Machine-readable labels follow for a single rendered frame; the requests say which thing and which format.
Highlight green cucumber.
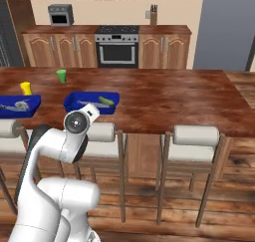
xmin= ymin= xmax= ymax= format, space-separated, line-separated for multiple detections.
xmin=98 ymin=96 xmax=116 ymax=108

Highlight blue tray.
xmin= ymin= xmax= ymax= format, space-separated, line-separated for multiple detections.
xmin=0 ymin=94 xmax=42 ymax=119
xmin=63 ymin=91 xmax=121 ymax=117

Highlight dark grey fridge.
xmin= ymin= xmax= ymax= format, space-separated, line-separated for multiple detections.
xmin=0 ymin=0 xmax=25 ymax=68

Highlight wooden stool with white cushion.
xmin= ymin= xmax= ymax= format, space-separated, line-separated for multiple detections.
xmin=0 ymin=119 xmax=43 ymax=217
xmin=155 ymin=123 xmax=231 ymax=229
xmin=73 ymin=121 xmax=129 ymax=224

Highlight grey fish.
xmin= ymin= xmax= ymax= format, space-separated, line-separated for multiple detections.
xmin=0 ymin=99 xmax=32 ymax=113
xmin=77 ymin=100 xmax=108 ymax=109

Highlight steel oven with hob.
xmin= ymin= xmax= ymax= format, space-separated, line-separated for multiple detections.
xmin=94 ymin=24 xmax=140 ymax=70

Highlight wooden base cupboards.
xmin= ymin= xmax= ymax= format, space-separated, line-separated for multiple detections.
xmin=21 ymin=24 xmax=99 ymax=69
xmin=137 ymin=24 xmax=193 ymax=71

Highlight green cup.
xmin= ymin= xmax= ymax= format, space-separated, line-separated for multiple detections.
xmin=56 ymin=69 xmax=68 ymax=85

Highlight wooden knife block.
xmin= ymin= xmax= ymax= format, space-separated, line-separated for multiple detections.
xmin=149 ymin=4 xmax=159 ymax=27

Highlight yellow cup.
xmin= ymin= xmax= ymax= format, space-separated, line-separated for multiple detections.
xmin=19 ymin=82 xmax=33 ymax=97

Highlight grey toaster oven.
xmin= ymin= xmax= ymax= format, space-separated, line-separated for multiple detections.
xmin=47 ymin=3 xmax=75 ymax=28

